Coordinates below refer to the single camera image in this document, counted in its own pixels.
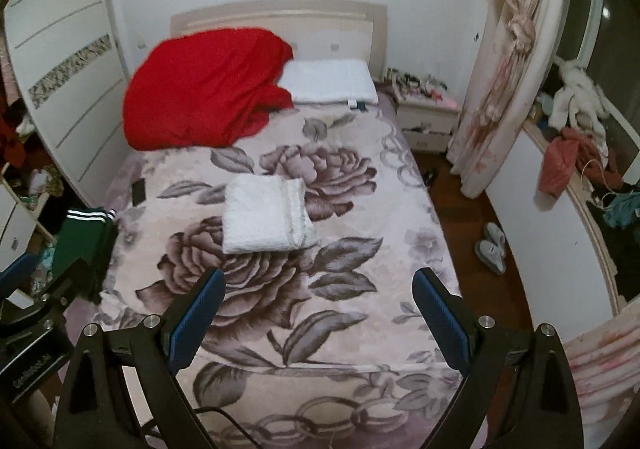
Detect patterned cloth pile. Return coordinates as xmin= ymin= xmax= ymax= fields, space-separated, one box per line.
xmin=20 ymin=166 xmax=66 ymax=210

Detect white fluffy garment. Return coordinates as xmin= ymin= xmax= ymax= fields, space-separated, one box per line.
xmin=221 ymin=174 xmax=322 ymax=255

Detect pink floral curtain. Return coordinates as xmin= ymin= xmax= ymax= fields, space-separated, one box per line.
xmin=565 ymin=309 xmax=640 ymax=449
xmin=447 ymin=0 xmax=556 ymax=197

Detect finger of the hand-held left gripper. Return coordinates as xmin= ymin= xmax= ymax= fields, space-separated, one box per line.
xmin=0 ymin=251 xmax=40 ymax=301
xmin=0 ymin=256 xmax=101 ymax=330

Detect white curved window seat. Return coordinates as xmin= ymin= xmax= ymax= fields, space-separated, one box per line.
xmin=485 ymin=122 xmax=631 ymax=315

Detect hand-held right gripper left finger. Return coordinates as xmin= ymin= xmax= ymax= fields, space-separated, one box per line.
xmin=52 ymin=268 xmax=227 ymax=449

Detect white plush toy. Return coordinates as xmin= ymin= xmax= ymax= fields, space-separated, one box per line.
xmin=547 ymin=60 xmax=611 ymax=130

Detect pile of small cosmetics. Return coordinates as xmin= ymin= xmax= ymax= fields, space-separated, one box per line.
xmin=382 ymin=68 xmax=453 ymax=102

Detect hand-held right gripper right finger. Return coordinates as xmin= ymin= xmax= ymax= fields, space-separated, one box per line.
xmin=411 ymin=267 xmax=585 ymax=449

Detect black cable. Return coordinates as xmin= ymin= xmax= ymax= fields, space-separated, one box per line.
xmin=140 ymin=406 xmax=261 ymax=449

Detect red clothes pile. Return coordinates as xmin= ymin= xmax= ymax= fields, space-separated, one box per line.
xmin=0 ymin=106 xmax=31 ymax=170

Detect grey slipper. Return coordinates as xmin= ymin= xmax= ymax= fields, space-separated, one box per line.
xmin=474 ymin=240 xmax=507 ymax=275
xmin=482 ymin=222 xmax=507 ymax=250

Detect beige bed headboard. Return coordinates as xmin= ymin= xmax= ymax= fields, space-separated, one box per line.
xmin=170 ymin=0 xmax=390 ymax=75

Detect white drawer cabinet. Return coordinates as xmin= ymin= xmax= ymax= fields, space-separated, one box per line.
xmin=0 ymin=179 xmax=56 ymax=265

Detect teal cloth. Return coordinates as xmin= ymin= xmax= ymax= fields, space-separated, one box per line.
xmin=602 ymin=192 xmax=640 ymax=230

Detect purple bed sheet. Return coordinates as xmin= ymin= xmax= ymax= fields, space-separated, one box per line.
xmin=372 ymin=88 xmax=401 ymax=130

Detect red blanket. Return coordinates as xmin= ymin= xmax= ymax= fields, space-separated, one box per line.
xmin=122 ymin=28 xmax=296 ymax=152

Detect white wardrobe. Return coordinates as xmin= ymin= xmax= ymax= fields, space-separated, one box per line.
xmin=2 ymin=0 xmax=133 ymax=202

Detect white pillow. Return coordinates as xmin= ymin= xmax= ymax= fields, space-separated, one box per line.
xmin=276 ymin=58 xmax=381 ymax=106

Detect pink cloth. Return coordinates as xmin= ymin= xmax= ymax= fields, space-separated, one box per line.
xmin=539 ymin=126 xmax=608 ymax=200

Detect floral bed blanket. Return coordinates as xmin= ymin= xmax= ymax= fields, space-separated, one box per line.
xmin=92 ymin=102 xmax=463 ymax=449

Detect window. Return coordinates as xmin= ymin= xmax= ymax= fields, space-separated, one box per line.
xmin=555 ymin=0 xmax=640 ymax=130

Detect white nightstand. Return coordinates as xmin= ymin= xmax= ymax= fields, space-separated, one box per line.
xmin=395 ymin=89 xmax=463 ymax=152

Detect green striped pants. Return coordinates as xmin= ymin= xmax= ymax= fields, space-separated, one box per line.
xmin=50 ymin=208 xmax=118 ymax=302

